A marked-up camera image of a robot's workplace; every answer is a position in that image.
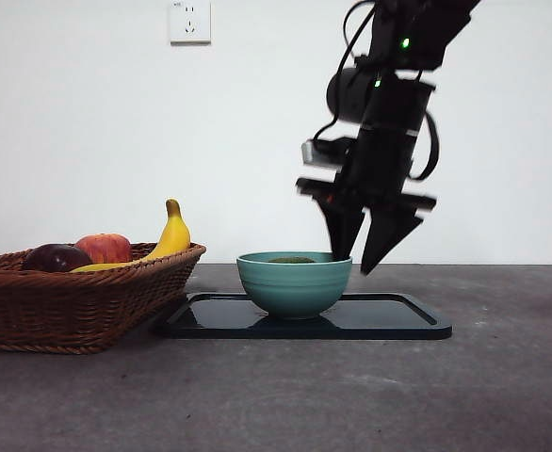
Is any teal bowl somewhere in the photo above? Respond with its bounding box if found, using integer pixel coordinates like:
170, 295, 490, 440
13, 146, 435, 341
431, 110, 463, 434
235, 250, 353, 321

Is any black rectangular tray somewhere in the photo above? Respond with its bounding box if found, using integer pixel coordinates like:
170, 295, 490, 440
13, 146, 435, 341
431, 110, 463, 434
151, 292, 453, 340

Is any yellow banana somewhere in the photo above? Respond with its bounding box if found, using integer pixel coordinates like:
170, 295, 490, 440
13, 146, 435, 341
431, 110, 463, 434
68, 199, 192, 274

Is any red apple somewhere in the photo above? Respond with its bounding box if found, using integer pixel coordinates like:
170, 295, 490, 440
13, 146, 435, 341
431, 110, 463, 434
74, 233, 133, 265

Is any dark purple round fruit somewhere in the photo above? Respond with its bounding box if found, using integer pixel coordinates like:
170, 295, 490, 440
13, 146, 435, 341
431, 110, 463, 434
21, 243, 93, 273

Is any brown wicker basket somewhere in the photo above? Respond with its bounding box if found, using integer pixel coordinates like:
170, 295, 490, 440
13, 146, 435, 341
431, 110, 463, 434
0, 242, 207, 355

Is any black cable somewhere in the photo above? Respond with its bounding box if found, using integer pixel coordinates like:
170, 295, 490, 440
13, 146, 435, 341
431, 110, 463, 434
311, 0, 381, 142
408, 111, 441, 182

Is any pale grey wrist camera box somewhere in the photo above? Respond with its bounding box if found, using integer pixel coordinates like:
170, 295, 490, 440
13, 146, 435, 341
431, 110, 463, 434
300, 136, 355, 167

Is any white wall socket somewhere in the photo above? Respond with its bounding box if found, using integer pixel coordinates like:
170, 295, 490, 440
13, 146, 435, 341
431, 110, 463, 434
170, 0, 212, 46

